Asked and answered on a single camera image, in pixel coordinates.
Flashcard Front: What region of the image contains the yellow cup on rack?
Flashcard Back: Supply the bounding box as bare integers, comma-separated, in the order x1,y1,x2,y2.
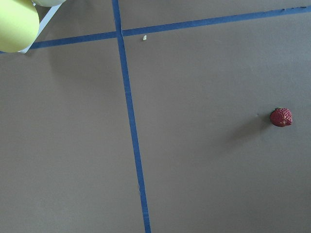
0,0,39,52

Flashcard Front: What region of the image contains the white wire cup rack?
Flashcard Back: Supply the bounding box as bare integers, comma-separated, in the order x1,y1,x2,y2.
18,4,62,54

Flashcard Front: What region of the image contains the red strawberry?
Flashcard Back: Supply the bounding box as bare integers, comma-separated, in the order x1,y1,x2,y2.
269,107,293,127

